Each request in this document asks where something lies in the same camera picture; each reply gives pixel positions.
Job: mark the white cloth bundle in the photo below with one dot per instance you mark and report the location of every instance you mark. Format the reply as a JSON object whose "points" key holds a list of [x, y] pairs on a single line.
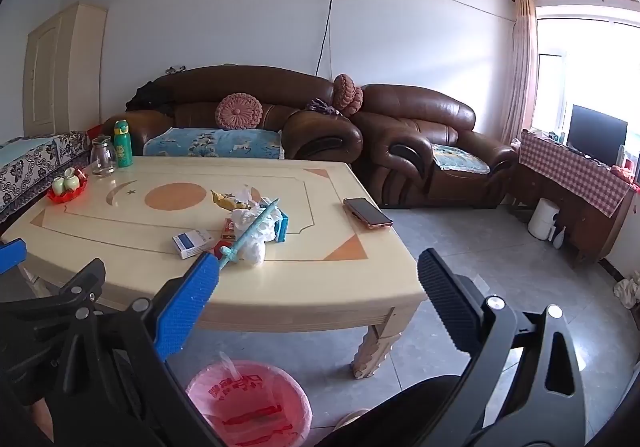
{"points": [[629, 289]]}

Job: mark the small grey cloth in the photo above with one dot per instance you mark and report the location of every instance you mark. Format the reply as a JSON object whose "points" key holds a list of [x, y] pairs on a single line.
{"points": [[175, 70]]}

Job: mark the white round appliance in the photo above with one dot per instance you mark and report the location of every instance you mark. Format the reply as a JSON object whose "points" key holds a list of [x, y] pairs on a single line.
{"points": [[542, 219]]}

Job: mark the dark clothing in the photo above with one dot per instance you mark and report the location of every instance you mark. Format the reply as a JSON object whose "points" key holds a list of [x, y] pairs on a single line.
{"points": [[150, 96]]}

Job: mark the wooden cabinet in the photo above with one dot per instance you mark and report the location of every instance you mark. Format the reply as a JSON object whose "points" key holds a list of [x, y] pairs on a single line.
{"points": [[585, 227]]}

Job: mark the reddish round cushion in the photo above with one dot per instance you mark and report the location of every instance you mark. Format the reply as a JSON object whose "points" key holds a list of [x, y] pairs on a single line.
{"points": [[358, 99], [344, 91]]}

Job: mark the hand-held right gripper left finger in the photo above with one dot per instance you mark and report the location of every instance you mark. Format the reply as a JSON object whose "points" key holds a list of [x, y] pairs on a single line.
{"points": [[187, 307]]}

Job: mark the pink curtain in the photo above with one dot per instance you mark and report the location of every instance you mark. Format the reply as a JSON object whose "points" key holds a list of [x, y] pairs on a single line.
{"points": [[520, 67]]}

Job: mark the pink waste bin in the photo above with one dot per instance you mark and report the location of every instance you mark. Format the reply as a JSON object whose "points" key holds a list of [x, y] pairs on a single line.
{"points": [[260, 387]]}

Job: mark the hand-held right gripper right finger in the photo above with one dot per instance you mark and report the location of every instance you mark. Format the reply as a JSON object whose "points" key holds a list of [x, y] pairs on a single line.
{"points": [[447, 302]]}

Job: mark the person's right slipper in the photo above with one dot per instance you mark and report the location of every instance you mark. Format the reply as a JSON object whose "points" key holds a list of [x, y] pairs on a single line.
{"points": [[350, 419]]}

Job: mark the white tissue pile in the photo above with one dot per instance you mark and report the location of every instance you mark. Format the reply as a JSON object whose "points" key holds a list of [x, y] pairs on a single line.
{"points": [[257, 249]]}

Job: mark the person's right leg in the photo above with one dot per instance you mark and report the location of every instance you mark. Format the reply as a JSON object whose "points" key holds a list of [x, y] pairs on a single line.
{"points": [[395, 407]]}

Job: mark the pink round cushion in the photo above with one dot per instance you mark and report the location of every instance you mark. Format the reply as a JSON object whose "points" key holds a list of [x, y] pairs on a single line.
{"points": [[239, 111]]}

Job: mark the red checkered cloth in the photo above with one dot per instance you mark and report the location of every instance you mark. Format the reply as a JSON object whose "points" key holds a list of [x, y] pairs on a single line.
{"points": [[575, 167]]}

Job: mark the green tea cup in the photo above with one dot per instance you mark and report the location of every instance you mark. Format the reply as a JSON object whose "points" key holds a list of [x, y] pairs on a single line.
{"points": [[72, 181], [58, 186]]}

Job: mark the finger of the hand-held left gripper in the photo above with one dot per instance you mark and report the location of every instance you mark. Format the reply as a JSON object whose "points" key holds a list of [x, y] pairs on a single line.
{"points": [[12, 254], [87, 277]]}

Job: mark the small red cloth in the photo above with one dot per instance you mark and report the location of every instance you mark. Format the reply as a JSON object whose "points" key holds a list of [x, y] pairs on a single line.
{"points": [[95, 131]]}

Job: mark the glass jug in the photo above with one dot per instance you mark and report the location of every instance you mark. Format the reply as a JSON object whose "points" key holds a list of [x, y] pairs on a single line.
{"points": [[103, 159]]}

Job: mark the long thin plastic stick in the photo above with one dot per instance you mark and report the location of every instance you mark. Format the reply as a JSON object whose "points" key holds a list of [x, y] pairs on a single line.
{"points": [[250, 233]]}

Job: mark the blue white cigarette packet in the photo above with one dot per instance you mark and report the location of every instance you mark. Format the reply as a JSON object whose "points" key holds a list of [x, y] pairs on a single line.
{"points": [[192, 243]]}

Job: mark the person's left hand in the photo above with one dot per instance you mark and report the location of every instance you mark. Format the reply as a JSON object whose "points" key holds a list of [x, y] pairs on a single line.
{"points": [[42, 419]]}

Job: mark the yellow snack wrapper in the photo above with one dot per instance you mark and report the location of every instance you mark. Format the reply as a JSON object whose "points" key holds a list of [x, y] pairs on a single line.
{"points": [[227, 200]]}

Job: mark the black television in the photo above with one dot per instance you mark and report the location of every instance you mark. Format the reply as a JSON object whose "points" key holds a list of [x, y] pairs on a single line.
{"points": [[597, 134]]}

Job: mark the red tray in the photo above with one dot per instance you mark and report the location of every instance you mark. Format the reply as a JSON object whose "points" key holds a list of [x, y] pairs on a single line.
{"points": [[65, 196]]}

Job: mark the cream wardrobe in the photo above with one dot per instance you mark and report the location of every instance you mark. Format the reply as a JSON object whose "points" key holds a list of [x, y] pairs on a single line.
{"points": [[55, 72]]}

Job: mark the cream coffee table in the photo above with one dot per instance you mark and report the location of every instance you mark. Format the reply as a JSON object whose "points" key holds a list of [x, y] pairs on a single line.
{"points": [[125, 242]]}

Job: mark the smartphone with red case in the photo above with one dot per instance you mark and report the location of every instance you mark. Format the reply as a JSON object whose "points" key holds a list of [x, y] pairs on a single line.
{"points": [[367, 213]]}

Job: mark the blue armchair seat cover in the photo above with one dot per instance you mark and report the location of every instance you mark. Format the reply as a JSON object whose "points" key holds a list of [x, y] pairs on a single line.
{"points": [[460, 159]]}

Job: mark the purple cloth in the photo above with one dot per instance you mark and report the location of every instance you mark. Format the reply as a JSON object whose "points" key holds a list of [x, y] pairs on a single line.
{"points": [[322, 107]]}

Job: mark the blue floral seat blanket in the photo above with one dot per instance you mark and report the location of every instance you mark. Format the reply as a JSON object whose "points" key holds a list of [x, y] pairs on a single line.
{"points": [[215, 143]]}

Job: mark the white bottle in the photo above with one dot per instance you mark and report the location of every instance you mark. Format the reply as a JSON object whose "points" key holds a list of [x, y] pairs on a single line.
{"points": [[559, 238]]}

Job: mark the green drinking bottle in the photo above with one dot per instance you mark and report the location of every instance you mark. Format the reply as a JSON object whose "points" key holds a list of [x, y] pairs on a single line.
{"points": [[123, 147]]}

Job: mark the pink cloth bundle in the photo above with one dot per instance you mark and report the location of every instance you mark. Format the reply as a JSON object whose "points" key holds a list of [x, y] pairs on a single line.
{"points": [[625, 174]]}

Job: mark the long brown leather sofa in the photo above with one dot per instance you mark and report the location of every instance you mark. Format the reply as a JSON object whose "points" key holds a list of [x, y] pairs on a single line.
{"points": [[225, 82]]}

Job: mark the brown leather armchair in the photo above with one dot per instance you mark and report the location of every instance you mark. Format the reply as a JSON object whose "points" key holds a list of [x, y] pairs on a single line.
{"points": [[415, 107]]}

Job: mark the window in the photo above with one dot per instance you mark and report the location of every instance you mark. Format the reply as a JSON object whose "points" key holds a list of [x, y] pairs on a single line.
{"points": [[590, 67]]}

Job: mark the floral patterned couch cover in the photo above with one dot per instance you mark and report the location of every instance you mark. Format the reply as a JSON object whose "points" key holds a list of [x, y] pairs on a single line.
{"points": [[25, 172]]}

